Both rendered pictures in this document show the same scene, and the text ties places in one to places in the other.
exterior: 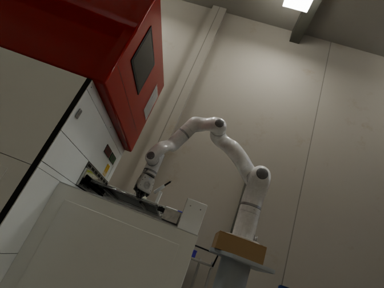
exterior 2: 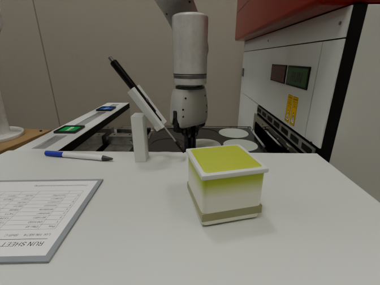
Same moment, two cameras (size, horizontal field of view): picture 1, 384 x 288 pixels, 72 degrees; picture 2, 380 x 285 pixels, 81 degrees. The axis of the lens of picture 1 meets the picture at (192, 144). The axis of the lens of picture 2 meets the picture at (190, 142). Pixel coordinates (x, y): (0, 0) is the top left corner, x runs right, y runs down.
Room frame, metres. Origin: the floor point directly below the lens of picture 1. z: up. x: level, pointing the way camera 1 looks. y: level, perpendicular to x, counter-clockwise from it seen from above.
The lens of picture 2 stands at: (2.17, 0.15, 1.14)
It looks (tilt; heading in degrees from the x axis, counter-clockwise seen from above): 21 degrees down; 177
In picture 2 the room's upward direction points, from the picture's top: straight up
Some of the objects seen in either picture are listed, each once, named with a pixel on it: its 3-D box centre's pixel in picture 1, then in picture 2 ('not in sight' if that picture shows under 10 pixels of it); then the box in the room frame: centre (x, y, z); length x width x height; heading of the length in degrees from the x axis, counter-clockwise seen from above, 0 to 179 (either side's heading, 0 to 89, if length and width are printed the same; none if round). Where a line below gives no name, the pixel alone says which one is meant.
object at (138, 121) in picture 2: (158, 193); (148, 124); (1.79, 0.09, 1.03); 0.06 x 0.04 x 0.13; 86
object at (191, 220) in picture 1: (188, 223); (94, 138); (1.46, -0.14, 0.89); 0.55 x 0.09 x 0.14; 176
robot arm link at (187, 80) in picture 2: (149, 173); (190, 80); (1.59, 0.18, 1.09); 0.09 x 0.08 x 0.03; 129
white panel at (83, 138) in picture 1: (94, 155); (265, 94); (1.38, 0.46, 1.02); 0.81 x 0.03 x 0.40; 176
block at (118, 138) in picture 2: not in sight; (122, 138); (1.47, -0.04, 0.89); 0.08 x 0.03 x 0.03; 86
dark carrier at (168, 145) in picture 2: (128, 199); (203, 145); (1.55, 0.22, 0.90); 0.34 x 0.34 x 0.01; 86
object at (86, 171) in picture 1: (94, 186); (272, 145); (1.55, 0.43, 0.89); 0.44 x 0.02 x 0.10; 176
